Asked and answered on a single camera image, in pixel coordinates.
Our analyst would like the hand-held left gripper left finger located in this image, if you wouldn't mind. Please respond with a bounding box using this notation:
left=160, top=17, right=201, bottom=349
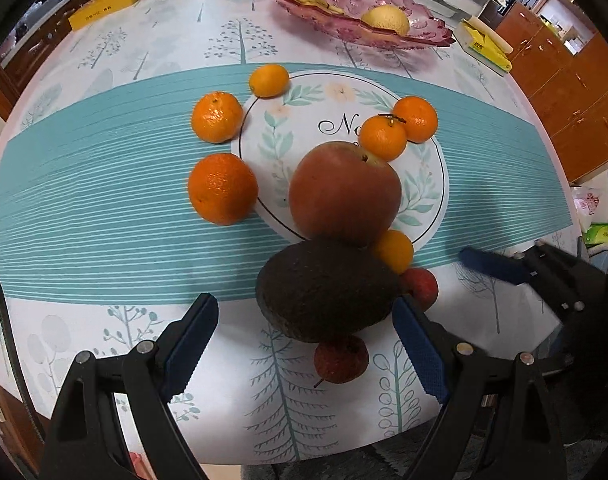
left=41, top=292, right=219, bottom=480

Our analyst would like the yellow lemon in bowl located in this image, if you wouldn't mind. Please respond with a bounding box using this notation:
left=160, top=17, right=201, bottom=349
left=360, top=6, right=411, bottom=37

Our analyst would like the orange mandarin with stem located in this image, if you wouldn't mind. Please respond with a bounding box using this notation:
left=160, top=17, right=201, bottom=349
left=358, top=114, right=409, bottom=162

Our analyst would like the pink glass fruit plate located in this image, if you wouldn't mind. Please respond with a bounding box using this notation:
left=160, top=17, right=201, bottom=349
left=250, top=0, right=457, bottom=52

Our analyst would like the dark avocado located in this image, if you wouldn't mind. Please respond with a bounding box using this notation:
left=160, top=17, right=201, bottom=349
left=255, top=238, right=403, bottom=343

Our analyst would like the red lychee with stem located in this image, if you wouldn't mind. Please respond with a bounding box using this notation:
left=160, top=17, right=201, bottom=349
left=313, top=335, right=371, bottom=389

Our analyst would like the small orange mandarin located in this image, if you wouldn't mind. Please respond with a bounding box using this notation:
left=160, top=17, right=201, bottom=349
left=248, top=63, right=290, bottom=99
left=371, top=230, right=415, bottom=276

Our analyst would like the wooden kitchen cabinet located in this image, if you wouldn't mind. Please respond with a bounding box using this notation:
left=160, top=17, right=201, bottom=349
left=0, top=0, right=97, bottom=86

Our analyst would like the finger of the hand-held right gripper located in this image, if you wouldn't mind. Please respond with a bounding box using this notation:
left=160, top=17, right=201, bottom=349
left=458, top=241, right=607, bottom=313

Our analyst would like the large red apple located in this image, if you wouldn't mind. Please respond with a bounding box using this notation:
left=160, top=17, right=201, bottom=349
left=288, top=141, right=403, bottom=248

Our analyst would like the green packet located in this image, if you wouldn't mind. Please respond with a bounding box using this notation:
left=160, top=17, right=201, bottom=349
left=584, top=222, right=608, bottom=247

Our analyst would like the yellow paper packet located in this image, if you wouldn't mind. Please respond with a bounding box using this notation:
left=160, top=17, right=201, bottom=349
left=455, top=16, right=514, bottom=77

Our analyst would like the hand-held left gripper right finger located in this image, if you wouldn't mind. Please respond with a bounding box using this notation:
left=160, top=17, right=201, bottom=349
left=391, top=294, right=570, bottom=480

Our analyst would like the large orange mandarin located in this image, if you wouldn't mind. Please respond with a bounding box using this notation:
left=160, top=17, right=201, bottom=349
left=187, top=153, right=259, bottom=226

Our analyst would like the black cable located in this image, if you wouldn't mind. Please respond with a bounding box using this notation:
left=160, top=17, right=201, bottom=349
left=0, top=250, right=39, bottom=461

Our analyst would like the flat yellow box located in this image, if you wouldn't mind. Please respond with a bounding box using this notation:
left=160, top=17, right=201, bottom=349
left=68, top=0, right=147, bottom=32

